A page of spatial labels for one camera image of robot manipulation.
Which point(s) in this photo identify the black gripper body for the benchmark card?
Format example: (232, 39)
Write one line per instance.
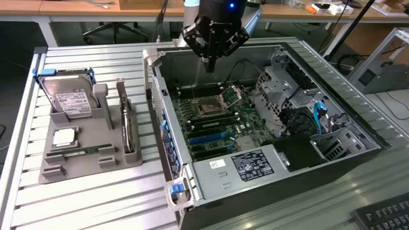
(220, 14)

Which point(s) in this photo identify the graphics card with metal bracket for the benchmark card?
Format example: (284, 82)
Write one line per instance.
(128, 134)

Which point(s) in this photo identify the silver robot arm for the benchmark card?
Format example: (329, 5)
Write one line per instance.
(189, 21)

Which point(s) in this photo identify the black RAM slot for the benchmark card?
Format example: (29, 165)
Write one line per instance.
(212, 118)
(197, 91)
(196, 85)
(211, 115)
(199, 94)
(197, 88)

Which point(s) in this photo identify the metal socket cover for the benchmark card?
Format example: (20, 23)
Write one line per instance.
(228, 91)

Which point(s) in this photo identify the thin metal locking lever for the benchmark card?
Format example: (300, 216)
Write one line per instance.
(193, 93)

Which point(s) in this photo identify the clear plastic box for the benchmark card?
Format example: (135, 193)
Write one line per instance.
(293, 3)

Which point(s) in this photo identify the metal disk bay cage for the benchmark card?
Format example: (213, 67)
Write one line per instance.
(339, 143)
(281, 86)

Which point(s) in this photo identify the small orange box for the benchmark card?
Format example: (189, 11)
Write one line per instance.
(311, 9)

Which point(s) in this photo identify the CPU socket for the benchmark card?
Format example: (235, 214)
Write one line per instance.
(209, 108)

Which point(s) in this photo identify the small black device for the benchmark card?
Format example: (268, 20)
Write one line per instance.
(321, 6)

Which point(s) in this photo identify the green motherboard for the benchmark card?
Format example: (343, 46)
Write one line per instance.
(252, 119)

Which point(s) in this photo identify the small white box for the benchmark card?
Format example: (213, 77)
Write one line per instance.
(343, 10)

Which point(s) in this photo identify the green RAM stick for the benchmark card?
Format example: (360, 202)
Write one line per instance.
(81, 151)
(215, 125)

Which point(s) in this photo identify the black tripod pole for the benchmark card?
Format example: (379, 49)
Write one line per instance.
(351, 26)

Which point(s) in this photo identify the black monitor stand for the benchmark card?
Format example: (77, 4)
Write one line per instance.
(351, 3)

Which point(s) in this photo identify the long black expansion slot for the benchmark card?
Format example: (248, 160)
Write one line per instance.
(204, 134)
(211, 152)

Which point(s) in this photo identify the blue expansion slot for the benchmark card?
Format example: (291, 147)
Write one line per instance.
(205, 139)

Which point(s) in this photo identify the silver chipset heatsink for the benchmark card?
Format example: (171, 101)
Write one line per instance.
(245, 145)

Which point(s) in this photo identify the hard disk in blue caddy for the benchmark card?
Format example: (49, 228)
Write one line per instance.
(68, 95)

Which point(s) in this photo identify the grey metal cabinet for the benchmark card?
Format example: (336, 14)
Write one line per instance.
(383, 79)

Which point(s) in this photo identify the brown cardboard box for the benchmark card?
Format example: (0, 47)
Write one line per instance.
(397, 4)

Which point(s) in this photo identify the grey parts rack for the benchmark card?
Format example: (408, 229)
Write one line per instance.
(92, 143)

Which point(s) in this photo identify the silver CPU chip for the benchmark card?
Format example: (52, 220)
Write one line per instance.
(64, 137)

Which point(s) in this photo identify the grey power supply unit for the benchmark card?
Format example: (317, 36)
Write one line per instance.
(217, 184)

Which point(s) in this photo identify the blue case latch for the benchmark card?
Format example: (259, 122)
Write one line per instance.
(176, 189)

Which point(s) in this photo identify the black open PC case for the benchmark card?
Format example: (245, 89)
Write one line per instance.
(288, 198)

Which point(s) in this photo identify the black keyboard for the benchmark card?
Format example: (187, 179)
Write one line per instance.
(383, 215)

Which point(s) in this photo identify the beige corner bracket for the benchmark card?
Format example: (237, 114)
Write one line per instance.
(176, 206)
(149, 56)

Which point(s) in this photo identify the aluminium profile frame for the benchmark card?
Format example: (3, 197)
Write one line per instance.
(389, 40)

